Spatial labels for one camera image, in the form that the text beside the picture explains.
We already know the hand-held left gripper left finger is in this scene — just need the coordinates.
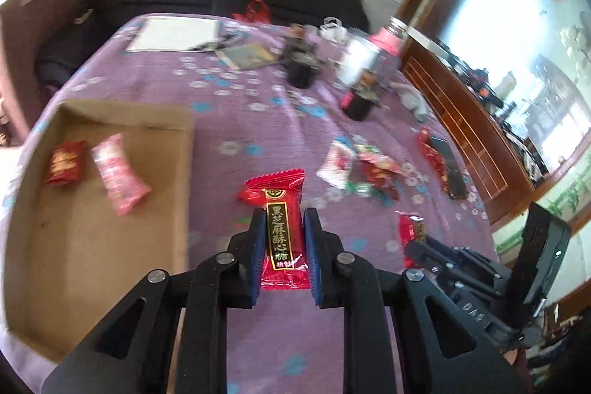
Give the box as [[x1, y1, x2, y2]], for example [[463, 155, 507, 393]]
[[41, 207, 269, 394]]

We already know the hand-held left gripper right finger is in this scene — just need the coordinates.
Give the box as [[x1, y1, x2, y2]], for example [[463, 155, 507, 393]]
[[302, 208, 527, 394]]

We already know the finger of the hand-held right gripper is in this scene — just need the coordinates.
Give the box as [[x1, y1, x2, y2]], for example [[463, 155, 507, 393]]
[[426, 236, 506, 285], [404, 240, 463, 285]]

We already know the red candy with black label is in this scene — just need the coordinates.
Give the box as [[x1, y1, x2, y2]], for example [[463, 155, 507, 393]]
[[237, 169, 310, 291]]

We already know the red candy with gold print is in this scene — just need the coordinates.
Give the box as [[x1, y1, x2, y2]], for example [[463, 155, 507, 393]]
[[396, 212, 428, 258]]

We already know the green white candy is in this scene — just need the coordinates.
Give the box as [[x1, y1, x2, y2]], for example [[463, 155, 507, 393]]
[[346, 179, 375, 197]]

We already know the pink cartoon snack packet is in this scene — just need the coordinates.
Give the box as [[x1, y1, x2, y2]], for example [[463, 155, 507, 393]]
[[315, 140, 361, 191]]

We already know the cardboard box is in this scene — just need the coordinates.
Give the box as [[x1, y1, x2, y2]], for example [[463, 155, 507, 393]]
[[4, 99, 195, 364]]

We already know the small red candy packet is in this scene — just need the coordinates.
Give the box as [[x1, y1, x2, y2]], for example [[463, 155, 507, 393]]
[[45, 141, 88, 187]]

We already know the black phone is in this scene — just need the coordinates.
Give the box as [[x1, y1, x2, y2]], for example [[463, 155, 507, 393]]
[[429, 136, 469, 198]]

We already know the red snack packet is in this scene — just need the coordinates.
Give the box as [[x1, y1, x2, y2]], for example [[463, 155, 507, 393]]
[[358, 151, 414, 203]]

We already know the crinkled red packet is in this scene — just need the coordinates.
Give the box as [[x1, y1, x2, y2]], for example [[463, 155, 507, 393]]
[[417, 127, 446, 182]]

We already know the purple floral tablecloth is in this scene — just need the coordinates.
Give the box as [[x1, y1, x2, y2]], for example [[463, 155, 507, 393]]
[[0, 13, 502, 394]]

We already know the wooden cabinet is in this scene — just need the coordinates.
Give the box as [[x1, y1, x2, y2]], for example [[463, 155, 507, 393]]
[[399, 28, 539, 225]]

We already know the grey cloth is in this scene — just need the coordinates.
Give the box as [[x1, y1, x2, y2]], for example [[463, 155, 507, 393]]
[[392, 81, 435, 122]]

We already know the black cup with red label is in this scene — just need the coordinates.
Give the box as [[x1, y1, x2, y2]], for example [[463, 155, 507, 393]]
[[339, 70, 380, 122]]

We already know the thin booklet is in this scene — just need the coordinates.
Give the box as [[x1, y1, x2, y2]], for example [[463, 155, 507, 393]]
[[217, 41, 282, 71]]

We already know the clear jar with pink lid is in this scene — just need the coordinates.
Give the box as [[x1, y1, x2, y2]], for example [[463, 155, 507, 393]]
[[336, 16, 409, 88]]

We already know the black pen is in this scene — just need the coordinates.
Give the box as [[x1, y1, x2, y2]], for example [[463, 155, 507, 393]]
[[187, 38, 232, 52]]

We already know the small white bag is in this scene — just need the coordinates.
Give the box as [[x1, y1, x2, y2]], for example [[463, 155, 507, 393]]
[[318, 18, 348, 41]]

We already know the large framed window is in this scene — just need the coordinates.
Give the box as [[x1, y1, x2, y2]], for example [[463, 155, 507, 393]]
[[397, 0, 591, 238]]

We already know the white paper pad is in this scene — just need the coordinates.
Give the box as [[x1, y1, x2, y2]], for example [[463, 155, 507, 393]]
[[126, 17, 221, 52]]

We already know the red plastic bag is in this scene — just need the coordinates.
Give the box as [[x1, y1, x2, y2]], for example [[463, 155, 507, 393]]
[[231, 0, 271, 24]]

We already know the brown armchair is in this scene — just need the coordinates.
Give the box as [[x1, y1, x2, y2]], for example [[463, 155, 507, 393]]
[[0, 0, 105, 145]]

